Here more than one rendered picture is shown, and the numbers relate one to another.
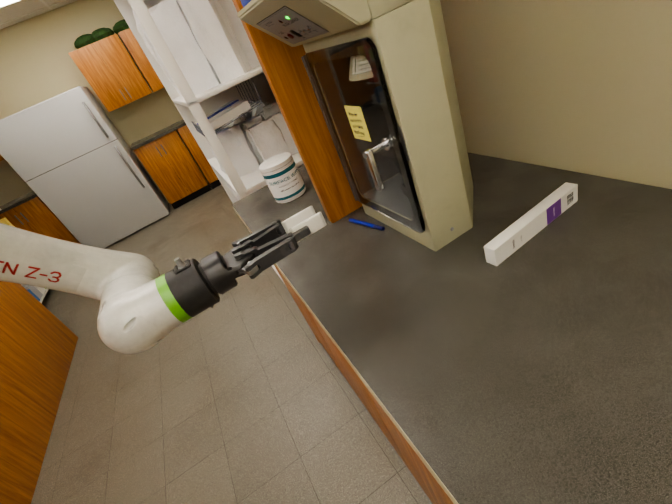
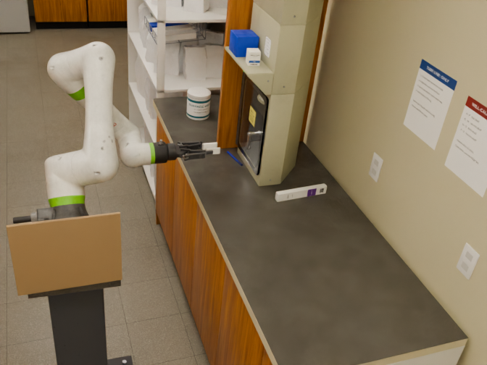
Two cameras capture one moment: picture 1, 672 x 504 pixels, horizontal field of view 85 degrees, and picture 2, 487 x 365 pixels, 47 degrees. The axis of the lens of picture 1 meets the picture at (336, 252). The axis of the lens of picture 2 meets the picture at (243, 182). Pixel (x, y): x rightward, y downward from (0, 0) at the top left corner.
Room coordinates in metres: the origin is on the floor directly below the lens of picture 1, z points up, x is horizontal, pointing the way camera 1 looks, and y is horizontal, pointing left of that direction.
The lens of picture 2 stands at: (-1.49, 0.20, 2.38)
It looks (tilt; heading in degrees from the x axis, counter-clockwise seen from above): 33 degrees down; 351
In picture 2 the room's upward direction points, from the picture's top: 7 degrees clockwise
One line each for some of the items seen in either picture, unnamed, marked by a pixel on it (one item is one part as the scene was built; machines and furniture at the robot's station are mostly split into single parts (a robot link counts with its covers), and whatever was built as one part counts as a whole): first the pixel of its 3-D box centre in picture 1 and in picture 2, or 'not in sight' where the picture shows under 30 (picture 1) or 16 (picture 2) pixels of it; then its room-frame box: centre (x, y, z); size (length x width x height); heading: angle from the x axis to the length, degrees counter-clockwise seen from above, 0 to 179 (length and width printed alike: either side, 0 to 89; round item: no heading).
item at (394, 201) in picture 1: (363, 141); (251, 123); (0.81, -0.16, 1.19); 0.30 x 0.01 x 0.40; 14
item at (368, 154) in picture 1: (380, 165); (252, 140); (0.69, -0.15, 1.17); 0.05 x 0.03 x 0.10; 104
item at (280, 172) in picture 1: (283, 177); (198, 103); (1.36, 0.07, 1.02); 0.13 x 0.13 x 0.15
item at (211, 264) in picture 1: (231, 265); (177, 151); (0.60, 0.19, 1.14); 0.09 x 0.08 x 0.07; 104
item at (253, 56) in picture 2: not in sight; (253, 56); (0.74, -0.12, 1.54); 0.05 x 0.05 x 0.06; 8
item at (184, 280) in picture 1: (194, 284); (159, 151); (0.59, 0.26, 1.15); 0.09 x 0.06 x 0.12; 14
